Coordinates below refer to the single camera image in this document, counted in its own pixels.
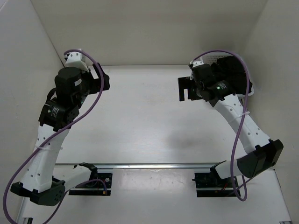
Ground white plastic mesh basket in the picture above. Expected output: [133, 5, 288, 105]
[200, 52, 245, 98]

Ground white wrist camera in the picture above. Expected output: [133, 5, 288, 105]
[188, 60, 204, 70]
[64, 52, 88, 71]

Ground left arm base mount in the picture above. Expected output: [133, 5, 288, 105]
[68, 169, 113, 196]

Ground left aluminium rail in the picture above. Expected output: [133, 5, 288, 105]
[16, 197, 34, 224]

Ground black trousers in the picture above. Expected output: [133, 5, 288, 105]
[211, 56, 247, 95]

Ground front aluminium rail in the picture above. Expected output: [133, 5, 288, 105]
[55, 162, 220, 170]

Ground aluminium rail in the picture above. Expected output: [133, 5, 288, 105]
[55, 162, 220, 170]
[16, 197, 34, 224]

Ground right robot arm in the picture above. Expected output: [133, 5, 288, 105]
[178, 61, 284, 187]

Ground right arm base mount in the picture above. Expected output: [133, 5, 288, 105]
[192, 173, 236, 198]

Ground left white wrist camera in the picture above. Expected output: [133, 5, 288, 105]
[64, 52, 88, 71]

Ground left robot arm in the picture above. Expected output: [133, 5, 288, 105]
[10, 63, 110, 206]

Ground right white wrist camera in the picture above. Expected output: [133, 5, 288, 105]
[188, 60, 204, 70]

